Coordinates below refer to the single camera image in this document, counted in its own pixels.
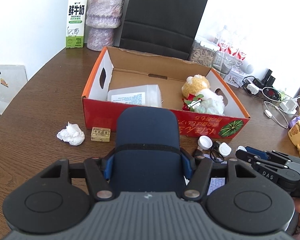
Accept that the purple knitted cloth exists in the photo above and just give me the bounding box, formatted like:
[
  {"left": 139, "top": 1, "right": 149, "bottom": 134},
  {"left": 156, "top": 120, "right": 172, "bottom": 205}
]
[{"left": 203, "top": 153, "right": 227, "bottom": 195}]

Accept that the small white round lid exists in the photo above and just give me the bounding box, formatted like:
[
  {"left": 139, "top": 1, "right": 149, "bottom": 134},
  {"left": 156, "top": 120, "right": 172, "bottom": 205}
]
[{"left": 197, "top": 135, "right": 213, "bottom": 151}]

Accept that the navy blue zip pouch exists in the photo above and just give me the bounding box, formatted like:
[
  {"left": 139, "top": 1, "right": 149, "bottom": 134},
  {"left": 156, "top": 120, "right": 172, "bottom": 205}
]
[{"left": 109, "top": 107, "right": 185, "bottom": 195}]

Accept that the white tissue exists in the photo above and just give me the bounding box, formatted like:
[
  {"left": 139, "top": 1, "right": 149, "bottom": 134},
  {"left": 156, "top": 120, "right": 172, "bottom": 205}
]
[{"left": 56, "top": 123, "right": 85, "bottom": 146}]

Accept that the iridescent plastic bag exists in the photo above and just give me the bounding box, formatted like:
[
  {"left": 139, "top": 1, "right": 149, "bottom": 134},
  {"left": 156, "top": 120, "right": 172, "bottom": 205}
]
[{"left": 194, "top": 99, "right": 218, "bottom": 114}]

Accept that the clear cotton swab box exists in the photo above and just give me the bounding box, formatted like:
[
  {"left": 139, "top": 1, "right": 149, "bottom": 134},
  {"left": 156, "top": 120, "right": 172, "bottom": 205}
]
[{"left": 107, "top": 85, "right": 162, "bottom": 107}]

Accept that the yellow white plush toy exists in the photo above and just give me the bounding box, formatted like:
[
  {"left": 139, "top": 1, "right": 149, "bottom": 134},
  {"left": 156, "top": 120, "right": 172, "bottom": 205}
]
[{"left": 181, "top": 74, "right": 225, "bottom": 115}]

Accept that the small yellow box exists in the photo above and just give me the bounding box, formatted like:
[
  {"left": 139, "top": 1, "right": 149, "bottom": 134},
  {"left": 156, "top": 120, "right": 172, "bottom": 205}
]
[{"left": 90, "top": 127, "right": 111, "bottom": 142}]

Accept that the white round charger puck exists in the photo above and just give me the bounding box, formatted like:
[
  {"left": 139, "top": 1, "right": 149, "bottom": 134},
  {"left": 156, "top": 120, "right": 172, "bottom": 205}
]
[{"left": 264, "top": 109, "right": 273, "bottom": 119}]

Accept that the white power adapter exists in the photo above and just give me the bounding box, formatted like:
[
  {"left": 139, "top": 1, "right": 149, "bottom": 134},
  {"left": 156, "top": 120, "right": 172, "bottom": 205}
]
[{"left": 247, "top": 83, "right": 260, "bottom": 95}]

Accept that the red cardboard pumpkin box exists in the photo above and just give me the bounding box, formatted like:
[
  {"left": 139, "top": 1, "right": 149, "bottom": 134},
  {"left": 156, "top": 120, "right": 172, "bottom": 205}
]
[{"left": 82, "top": 47, "right": 250, "bottom": 139}]

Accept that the white round robot speaker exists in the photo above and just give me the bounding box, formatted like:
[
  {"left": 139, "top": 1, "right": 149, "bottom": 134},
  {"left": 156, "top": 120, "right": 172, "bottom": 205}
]
[{"left": 240, "top": 62, "right": 254, "bottom": 74}]

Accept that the empty glass cup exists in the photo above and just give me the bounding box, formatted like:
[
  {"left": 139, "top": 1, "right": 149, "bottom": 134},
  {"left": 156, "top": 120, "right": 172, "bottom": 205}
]
[{"left": 211, "top": 51, "right": 235, "bottom": 78}]

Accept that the water bottle right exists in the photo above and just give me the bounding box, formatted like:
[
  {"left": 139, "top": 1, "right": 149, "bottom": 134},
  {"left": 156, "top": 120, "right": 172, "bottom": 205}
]
[{"left": 236, "top": 48, "right": 246, "bottom": 61}]

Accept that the water bottle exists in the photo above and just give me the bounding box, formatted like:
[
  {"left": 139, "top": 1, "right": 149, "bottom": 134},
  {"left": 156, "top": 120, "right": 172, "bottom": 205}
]
[
  {"left": 226, "top": 41, "right": 239, "bottom": 57},
  {"left": 213, "top": 25, "right": 229, "bottom": 52},
  {"left": 236, "top": 48, "right": 246, "bottom": 61}
]

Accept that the water bottle middle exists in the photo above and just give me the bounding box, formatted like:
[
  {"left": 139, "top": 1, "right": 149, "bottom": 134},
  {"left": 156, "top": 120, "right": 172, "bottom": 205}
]
[{"left": 226, "top": 41, "right": 239, "bottom": 57}]

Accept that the clear seed storage container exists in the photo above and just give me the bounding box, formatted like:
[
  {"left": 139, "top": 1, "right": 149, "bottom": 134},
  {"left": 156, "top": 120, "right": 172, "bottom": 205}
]
[{"left": 188, "top": 39, "right": 219, "bottom": 67}]

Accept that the water bottle left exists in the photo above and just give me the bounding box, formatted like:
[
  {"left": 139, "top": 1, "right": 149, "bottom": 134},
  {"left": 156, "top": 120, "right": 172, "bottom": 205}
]
[{"left": 213, "top": 25, "right": 229, "bottom": 52}]

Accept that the black paper shopping bag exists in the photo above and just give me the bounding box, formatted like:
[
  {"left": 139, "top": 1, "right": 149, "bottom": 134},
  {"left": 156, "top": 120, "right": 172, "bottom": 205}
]
[{"left": 120, "top": 0, "right": 207, "bottom": 60}]

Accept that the purple textured vase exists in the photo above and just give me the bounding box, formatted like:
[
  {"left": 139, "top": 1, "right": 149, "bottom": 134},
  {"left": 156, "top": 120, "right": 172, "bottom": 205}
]
[{"left": 85, "top": 0, "right": 125, "bottom": 51}]

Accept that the white green milk carton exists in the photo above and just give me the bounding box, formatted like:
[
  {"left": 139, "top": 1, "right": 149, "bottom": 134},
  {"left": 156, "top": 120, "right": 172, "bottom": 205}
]
[{"left": 65, "top": 0, "right": 88, "bottom": 48}]

